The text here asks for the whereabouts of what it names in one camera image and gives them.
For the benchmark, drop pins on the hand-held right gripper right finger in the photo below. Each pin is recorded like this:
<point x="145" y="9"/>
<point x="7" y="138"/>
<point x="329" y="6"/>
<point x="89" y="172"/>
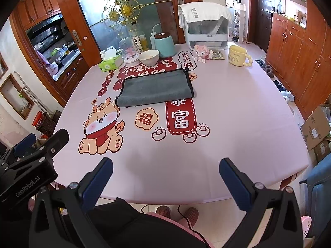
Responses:
<point x="232" y="178"/>

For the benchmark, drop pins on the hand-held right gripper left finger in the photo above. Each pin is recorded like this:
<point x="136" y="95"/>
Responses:
<point x="99" y="178"/>

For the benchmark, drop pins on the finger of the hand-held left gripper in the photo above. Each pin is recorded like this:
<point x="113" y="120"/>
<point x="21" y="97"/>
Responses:
<point x="55" y="140"/>
<point x="24" y="143"/>

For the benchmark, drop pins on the grey towel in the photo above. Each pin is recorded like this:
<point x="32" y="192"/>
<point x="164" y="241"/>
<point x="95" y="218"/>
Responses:
<point x="155" y="87"/>

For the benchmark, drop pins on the red plastic container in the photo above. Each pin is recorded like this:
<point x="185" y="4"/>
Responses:
<point x="38" y="118"/>

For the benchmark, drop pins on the pink printed tablecloth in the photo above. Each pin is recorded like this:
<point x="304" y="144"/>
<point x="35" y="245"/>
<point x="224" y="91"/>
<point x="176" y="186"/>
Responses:
<point x="219" y="124"/>

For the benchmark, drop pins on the pink slippers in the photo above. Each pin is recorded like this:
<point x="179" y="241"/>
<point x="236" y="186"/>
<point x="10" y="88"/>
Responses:
<point x="178" y="213"/>

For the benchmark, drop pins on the person's black clothing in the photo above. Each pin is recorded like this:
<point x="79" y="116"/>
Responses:
<point x="144" y="227"/>

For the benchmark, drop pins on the blue chair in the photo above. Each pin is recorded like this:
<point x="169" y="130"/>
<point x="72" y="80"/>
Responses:
<point x="319" y="188"/>

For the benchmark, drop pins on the small cardboard box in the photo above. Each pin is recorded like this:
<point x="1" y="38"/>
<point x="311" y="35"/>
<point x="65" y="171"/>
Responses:
<point x="322" y="151"/>

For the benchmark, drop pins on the green tissue box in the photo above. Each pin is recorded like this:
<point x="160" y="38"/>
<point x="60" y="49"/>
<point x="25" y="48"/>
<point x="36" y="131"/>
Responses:
<point x="111" y="64"/>

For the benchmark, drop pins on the white shoes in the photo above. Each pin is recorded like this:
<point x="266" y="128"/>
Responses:
<point x="288" y="96"/>

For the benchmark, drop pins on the large cardboard box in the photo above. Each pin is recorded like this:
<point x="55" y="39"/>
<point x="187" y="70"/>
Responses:
<point x="316" y="125"/>

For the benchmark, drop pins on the dark shoes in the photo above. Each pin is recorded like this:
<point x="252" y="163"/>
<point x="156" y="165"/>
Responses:
<point x="278" y="85"/>

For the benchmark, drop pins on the grey slippers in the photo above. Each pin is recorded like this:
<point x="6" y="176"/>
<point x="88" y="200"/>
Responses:
<point x="266" y="68"/>

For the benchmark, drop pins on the glass dome ornament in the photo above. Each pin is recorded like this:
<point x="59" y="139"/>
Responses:
<point x="128" y="50"/>

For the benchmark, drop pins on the yellow mug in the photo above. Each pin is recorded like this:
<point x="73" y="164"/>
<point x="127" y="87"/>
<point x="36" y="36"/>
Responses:
<point x="236" y="55"/>

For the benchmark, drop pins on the small clear packet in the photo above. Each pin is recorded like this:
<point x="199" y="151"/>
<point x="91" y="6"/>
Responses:
<point x="216" y="55"/>

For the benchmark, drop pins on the white bowl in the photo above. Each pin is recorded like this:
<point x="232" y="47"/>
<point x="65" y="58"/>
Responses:
<point x="148" y="56"/>

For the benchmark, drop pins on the pink block toy figure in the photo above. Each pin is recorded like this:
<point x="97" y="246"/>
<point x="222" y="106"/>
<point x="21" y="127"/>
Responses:
<point x="201" y="53"/>

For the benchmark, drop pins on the clear glass liquor bottle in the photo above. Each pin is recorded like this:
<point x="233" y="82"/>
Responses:
<point x="136" y="37"/>

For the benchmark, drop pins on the yellow liquid bottle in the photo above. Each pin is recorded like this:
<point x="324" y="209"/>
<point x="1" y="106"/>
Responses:
<point x="144" y="42"/>

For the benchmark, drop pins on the teal lidded pot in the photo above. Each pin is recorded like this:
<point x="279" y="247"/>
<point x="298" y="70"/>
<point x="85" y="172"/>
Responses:
<point x="163" y="44"/>

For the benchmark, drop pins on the glass door with gold ornament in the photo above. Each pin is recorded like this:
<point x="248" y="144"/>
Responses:
<point x="124" y="13"/>

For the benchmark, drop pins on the white countertop appliance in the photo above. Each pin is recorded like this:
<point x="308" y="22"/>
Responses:
<point x="206" y="33"/>

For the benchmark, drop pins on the white shoe rack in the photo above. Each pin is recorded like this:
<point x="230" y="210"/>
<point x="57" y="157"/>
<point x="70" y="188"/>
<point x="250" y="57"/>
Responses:
<point x="239" y="23"/>

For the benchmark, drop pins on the dark entrance door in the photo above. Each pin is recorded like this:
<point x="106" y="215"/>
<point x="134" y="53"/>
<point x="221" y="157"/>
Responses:
<point x="263" y="15"/>

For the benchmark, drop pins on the white cloth cover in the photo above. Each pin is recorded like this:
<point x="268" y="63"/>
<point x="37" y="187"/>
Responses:
<point x="201" y="11"/>

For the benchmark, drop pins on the wooden wall cabinet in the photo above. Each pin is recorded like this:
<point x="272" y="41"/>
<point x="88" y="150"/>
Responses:
<point x="302" y="51"/>

